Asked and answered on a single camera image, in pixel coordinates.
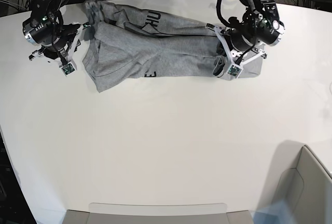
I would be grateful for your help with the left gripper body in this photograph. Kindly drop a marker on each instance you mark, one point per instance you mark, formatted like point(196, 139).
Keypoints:
point(241, 43)

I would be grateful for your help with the grey bin front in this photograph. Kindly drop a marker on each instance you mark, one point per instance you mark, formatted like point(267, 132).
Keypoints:
point(120, 213)

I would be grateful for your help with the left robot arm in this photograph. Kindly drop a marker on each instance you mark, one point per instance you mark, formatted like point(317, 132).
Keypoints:
point(260, 22)

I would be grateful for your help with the grey T-shirt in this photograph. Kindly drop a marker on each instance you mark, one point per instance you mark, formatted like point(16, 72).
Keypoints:
point(128, 42)

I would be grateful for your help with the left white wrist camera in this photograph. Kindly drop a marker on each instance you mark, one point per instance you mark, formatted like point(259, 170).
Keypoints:
point(229, 70)

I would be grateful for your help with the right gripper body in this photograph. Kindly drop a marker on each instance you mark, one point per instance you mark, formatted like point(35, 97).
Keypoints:
point(60, 41)

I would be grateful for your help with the grey box right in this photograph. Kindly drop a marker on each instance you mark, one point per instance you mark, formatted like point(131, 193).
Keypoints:
point(303, 194)

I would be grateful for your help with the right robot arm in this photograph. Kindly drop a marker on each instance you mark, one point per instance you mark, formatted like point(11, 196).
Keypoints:
point(45, 10)

